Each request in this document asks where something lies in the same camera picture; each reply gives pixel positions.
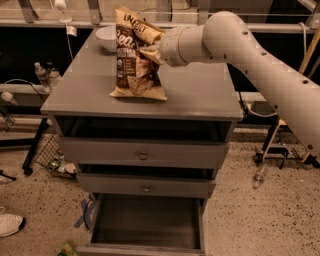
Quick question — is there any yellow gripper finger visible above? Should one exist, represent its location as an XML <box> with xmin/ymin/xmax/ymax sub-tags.
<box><xmin>139</xmin><ymin>45</ymin><xmax>165</xmax><ymax>65</ymax></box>
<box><xmin>142</xmin><ymin>31</ymin><xmax>164</xmax><ymax>46</ymax></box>

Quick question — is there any black power cable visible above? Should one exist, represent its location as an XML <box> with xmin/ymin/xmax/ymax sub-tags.
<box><xmin>237</xmin><ymin>89</ymin><xmax>248</xmax><ymax>118</ymax></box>

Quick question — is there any wire mesh basket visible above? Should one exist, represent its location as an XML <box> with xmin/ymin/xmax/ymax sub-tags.
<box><xmin>35</xmin><ymin>135</ymin><xmax>76</xmax><ymax>179</ymax></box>

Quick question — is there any grey middle drawer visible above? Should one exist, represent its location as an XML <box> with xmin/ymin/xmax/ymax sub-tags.
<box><xmin>77</xmin><ymin>173</ymin><xmax>216</xmax><ymax>199</ymax></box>

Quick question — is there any plastic bottle on floor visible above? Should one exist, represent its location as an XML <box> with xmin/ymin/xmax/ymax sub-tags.
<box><xmin>252</xmin><ymin>164</ymin><xmax>267</xmax><ymax>189</ymax></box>

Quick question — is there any yellow wooden ladder frame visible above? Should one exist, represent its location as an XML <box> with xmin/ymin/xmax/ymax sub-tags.
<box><xmin>262</xmin><ymin>25</ymin><xmax>320</xmax><ymax>168</ymax></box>

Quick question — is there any grey open bottom drawer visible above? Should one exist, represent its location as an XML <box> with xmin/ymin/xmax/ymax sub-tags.
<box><xmin>78</xmin><ymin>194</ymin><xmax>206</xmax><ymax>256</ymax></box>

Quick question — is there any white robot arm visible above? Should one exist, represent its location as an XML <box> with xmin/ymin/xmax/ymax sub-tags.
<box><xmin>140</xmin><ymin>11</ymin><xmax>320</xmax><ymax>157</ymax></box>

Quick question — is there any white lamp fixture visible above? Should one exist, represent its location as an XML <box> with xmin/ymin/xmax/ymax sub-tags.
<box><xmin>54</xmin><ymin>0</ymin><xmax>77</xmax><ymax>37</ymax></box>

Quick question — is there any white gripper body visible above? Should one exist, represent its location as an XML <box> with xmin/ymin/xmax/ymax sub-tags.
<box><xmin>159</xmin><ymin>27</ymin><xmax>186</xmax><ymax>67</ymax></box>

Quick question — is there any blue tape cross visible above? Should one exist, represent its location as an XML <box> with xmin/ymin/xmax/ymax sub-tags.
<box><xmin>74</xmin><ymin>194</ymin><xmax>96</xmax><ymax>230</ymax></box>

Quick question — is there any brown chip bag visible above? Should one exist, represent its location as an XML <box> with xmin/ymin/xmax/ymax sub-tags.
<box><xmin>111</xmin><ymin>6</ymin><xmax>167</xmax><ymax>101</ymax></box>

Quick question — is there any white sneaker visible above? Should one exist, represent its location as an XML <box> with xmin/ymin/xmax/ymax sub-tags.
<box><xmin>0</xmin><ymin>213</ymin><xmax>25</xmax><ymax>237</ymax></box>

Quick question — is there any clear plastic water bottle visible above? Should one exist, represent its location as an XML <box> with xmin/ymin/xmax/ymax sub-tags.
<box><xmin>34</xmin><ymin>62</ymin><xmax>51</xmax><ymax>92</ymax></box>

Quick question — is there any white ceramic bowl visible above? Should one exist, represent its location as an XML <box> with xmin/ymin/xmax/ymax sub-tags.
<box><xmin>96</xmin><ymin>26</ymin><xmax>117</xmax><ymax>52</ymax></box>

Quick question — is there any green snack packet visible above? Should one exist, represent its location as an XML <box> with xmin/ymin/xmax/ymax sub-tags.
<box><xmin>56</xmin><ymin>242</ymin><xmax>78</xmax><ymax>256</ymax></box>

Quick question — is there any grey wooden drawer cabinet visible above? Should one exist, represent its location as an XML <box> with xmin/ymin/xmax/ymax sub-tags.
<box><xmin>40</xmin><ymin>27</ymin><xmax>244</xmax><ymax>256</ymax></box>

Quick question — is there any grey top drawer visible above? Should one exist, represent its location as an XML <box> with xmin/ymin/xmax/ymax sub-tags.
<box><xmin>58</xmin><ymin>137</ymin><xmax>229</xmax><ymax>169</ymax></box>

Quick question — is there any black metal stand leg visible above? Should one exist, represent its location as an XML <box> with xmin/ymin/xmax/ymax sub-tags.
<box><xmin>22</xmin><ymin>118</ymin><xmax>48</xmax><ymax>176</ymax></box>

